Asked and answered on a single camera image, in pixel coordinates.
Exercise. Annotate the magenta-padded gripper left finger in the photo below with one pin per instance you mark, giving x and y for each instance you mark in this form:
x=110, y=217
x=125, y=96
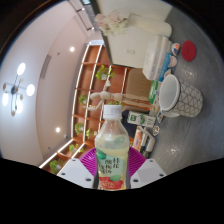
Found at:
x=75, y=170

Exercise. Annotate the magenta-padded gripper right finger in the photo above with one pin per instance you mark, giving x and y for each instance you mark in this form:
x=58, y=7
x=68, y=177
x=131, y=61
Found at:
x=146, y=171

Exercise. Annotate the clear drink bottle white cap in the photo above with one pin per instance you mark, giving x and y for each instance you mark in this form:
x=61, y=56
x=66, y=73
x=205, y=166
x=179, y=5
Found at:
x=111, y=150

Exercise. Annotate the stack of dark books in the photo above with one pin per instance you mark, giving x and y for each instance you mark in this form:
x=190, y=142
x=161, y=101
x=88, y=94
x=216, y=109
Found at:
x=145, y=140

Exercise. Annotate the small round printed badge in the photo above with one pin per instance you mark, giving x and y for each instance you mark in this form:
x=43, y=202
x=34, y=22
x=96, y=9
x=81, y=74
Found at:
x=160, y=116
x=176, y=49
x=156, y=130
x=172, y=61
x=167, y=73

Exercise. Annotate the small green white carton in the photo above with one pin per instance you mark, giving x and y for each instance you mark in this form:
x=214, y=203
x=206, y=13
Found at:
x=141, y=119

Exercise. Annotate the green white flat box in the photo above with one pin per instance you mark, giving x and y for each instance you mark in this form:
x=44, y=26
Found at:
x=154, y=91

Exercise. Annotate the white mug with triangle pattern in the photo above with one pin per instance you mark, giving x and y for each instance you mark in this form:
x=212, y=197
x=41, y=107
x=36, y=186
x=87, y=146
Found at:
x=186, y=98

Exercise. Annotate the tan chair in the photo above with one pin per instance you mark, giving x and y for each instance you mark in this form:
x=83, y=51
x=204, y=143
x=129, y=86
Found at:
x=136, y=83

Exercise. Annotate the ceiling chandelier with round lamps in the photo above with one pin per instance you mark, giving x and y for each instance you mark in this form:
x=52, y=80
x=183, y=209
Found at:
x=15, y=89

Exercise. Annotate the ceiling air vent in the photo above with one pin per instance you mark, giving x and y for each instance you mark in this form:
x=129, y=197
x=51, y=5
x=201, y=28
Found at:
x=45, y=66

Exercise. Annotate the wooden shelf unit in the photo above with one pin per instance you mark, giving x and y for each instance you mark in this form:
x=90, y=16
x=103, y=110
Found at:
x=93, y=60

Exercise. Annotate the white box stack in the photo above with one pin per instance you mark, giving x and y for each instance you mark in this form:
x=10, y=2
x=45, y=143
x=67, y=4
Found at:
x=156, y=56

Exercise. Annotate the flat round red coaster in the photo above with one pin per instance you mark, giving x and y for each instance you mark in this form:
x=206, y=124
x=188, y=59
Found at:
x=188, y=51

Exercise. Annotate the tall white vase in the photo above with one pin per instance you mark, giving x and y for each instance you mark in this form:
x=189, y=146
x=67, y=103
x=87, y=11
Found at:
x=150, y=25

